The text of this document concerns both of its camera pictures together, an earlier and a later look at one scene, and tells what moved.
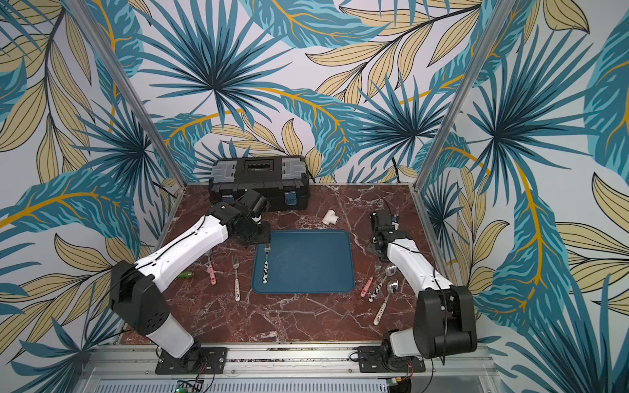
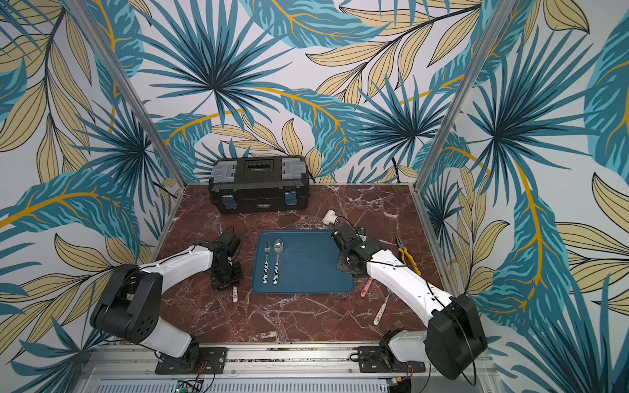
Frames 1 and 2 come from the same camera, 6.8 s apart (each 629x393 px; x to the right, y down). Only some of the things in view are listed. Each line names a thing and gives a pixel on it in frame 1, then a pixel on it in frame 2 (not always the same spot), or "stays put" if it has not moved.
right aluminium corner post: x=472 y=74 stays put
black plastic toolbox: x=283 y=181 stays put
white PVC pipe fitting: x=330 y=217 stays put
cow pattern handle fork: x=265 y=270 stays put
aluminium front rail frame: x=132 y=369 stays put
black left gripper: x=265 y=236 to x=217 y=284
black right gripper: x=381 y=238 to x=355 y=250
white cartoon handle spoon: x=392 y=286 stays put
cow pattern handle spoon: x=389 y=272 to x=278 y=248
